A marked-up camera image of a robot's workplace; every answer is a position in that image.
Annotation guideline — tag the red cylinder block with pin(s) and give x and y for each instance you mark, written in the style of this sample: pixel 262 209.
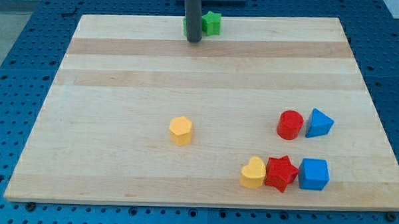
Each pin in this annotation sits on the red cylinder block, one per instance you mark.
pixel 289 125

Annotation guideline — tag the blue cube block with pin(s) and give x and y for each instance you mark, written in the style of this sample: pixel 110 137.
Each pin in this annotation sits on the blue cube block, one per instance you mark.
pixel 313 174

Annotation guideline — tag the green star block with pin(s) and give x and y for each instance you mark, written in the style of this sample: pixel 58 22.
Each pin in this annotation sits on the green star block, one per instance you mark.
pixel 211 23

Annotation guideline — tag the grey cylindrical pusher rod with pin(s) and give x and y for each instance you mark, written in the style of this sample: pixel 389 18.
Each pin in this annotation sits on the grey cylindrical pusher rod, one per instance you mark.
pixel 193 16

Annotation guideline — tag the green block behind rod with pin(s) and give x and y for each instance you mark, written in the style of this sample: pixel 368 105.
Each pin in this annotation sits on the green block behind rod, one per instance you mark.
pixel 185 27

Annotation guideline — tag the yellow heart block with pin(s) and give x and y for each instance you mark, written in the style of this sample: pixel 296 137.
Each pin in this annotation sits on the yellow heart block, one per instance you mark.
pixel 253 174

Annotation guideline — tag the yellow hexagon block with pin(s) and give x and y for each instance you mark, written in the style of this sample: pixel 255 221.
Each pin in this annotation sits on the yellow hexagon block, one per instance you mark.
pixel 181 130

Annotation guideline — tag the light wooden board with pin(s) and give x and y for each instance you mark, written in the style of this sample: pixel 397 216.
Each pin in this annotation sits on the light wooden board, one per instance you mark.
pixel 102 137

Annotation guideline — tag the red star block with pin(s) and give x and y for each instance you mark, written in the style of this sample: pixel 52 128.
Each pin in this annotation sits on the red star block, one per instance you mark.
pixel 280 173

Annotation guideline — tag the blue triangle block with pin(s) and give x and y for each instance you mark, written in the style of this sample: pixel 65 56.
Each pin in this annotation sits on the blue triangle block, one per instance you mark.
pixel 319 124

